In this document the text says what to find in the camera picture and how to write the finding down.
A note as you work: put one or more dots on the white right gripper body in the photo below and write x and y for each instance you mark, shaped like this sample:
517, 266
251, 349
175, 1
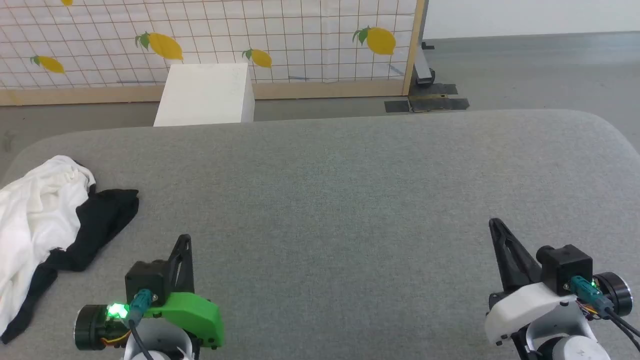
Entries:
530, 305

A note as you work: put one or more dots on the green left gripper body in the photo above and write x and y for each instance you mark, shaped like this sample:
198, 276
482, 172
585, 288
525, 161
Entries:
200, 312

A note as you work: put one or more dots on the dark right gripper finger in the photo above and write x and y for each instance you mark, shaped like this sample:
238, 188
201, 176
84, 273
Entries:
512, 260

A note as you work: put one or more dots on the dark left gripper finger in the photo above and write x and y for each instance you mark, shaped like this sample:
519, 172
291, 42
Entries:
182, 270

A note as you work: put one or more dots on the white and black shirt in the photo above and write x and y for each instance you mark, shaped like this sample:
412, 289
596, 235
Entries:
35, 210

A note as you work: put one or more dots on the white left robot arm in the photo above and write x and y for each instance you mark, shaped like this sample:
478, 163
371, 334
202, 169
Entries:
165, 342

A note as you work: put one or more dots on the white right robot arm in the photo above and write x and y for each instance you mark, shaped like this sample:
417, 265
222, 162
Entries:
565, 342

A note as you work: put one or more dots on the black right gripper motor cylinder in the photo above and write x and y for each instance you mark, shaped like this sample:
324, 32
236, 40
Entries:
617, 292

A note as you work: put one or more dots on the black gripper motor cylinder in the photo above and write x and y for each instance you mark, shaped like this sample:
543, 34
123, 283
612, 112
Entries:
617, 292
92, 327

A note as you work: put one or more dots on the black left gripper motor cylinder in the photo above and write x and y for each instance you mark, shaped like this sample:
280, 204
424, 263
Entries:
92, 327

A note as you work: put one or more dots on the white box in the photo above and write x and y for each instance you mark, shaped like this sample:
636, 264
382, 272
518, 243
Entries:
205, 95

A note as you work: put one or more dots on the metal partition stand foot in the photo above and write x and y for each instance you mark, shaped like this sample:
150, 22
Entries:
423, 70

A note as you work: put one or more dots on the lemon print partition panel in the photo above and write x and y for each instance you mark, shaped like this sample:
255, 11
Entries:
300, 30

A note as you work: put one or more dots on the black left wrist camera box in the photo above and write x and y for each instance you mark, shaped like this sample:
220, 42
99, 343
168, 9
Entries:
145, 277

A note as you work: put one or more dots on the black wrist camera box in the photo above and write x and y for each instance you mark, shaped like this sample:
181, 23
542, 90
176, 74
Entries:
565, 265
145, 277

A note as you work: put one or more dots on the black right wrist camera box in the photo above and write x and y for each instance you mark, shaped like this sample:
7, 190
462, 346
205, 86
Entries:
565, 265

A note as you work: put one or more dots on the black floor base plate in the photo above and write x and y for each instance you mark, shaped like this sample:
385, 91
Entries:
435, 102

